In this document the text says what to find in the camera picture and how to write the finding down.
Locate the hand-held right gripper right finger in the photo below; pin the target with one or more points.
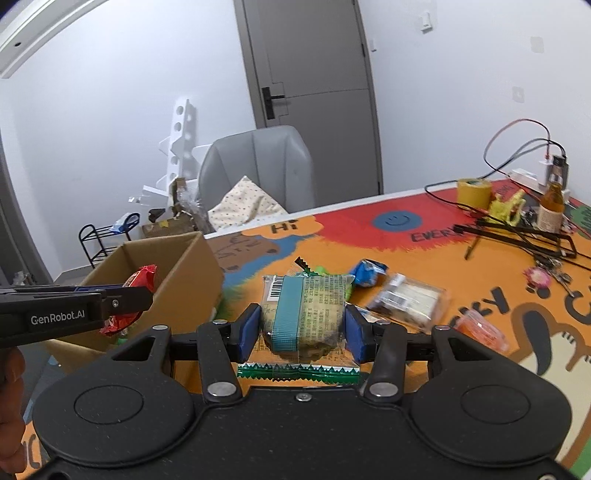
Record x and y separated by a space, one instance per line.
353 333

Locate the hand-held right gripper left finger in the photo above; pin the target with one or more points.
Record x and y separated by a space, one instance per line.
251 328

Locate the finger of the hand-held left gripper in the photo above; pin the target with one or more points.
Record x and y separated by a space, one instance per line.
90 289
129 302

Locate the red snack packet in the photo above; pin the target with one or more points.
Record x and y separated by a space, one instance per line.
143 277

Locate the dark green snack packet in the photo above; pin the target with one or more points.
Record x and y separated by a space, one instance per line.
318 304

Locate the blue snack packet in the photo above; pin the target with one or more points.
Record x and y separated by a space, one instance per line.
367 272

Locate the clear snack packet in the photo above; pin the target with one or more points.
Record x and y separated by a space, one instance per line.
406 300

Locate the brown cardboard box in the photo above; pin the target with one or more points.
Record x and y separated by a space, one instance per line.
194 277

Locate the green silver snack packet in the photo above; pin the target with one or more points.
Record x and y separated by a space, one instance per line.
318 269

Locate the orange wafer packet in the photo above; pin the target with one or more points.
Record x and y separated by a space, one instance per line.
480 330

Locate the person's left hand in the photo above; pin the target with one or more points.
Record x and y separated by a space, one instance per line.
11 406

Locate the black metal shoe rack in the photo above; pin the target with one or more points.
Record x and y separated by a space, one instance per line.
85 229

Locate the blue white pouch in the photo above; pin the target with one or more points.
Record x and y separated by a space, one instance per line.
123 224

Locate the brown paper bag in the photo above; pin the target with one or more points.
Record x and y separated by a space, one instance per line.
166 227

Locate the colourful cartoon table mat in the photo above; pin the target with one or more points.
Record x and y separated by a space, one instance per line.
415 258

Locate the clear plastic wrap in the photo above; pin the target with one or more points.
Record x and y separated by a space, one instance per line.
191 203

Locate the cream polka dot cushion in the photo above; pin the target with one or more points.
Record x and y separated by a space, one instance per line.
244 203

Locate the black pen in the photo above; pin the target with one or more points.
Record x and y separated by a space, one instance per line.
472 249

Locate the grey upholstered chair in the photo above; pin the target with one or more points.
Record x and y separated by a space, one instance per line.
268 161

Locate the yellow tape roll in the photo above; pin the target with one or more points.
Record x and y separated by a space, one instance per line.
475 194

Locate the white rack with holes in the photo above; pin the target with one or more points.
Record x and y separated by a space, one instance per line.
182 124

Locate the yellow green toy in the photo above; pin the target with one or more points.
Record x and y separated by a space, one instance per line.
505 207

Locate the black clothes hanger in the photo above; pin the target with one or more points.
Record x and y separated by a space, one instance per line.
521 229

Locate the brown glass bottle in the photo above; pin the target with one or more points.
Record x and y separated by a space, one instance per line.
550 212

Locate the white power strip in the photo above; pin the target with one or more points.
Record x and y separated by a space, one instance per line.
524 176

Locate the white plug-in charger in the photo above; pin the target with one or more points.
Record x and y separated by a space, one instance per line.
547 167

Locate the grey door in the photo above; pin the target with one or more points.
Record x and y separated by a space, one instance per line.
318 69

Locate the dark grey frame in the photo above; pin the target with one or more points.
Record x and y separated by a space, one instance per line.
23 230

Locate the white wall socket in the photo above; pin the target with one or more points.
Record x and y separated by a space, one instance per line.
537 44
518 94

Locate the white light switch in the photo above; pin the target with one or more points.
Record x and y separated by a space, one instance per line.
426 21

